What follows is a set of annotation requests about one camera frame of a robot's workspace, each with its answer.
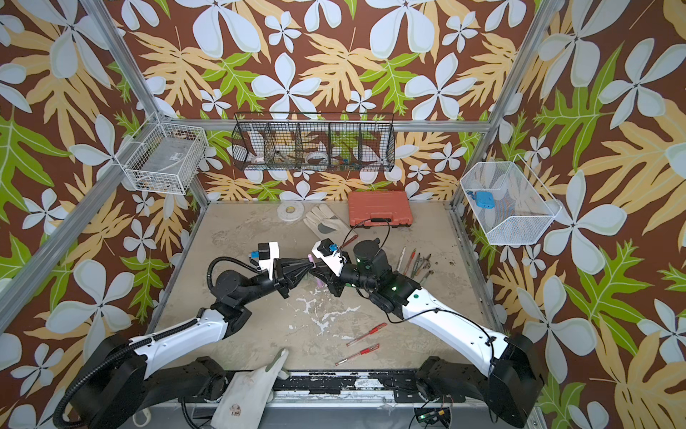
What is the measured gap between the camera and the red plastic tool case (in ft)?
3.62

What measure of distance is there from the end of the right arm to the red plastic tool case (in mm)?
463

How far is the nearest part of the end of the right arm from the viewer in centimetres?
62

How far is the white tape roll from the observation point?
117cm

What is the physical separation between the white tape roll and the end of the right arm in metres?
0.52
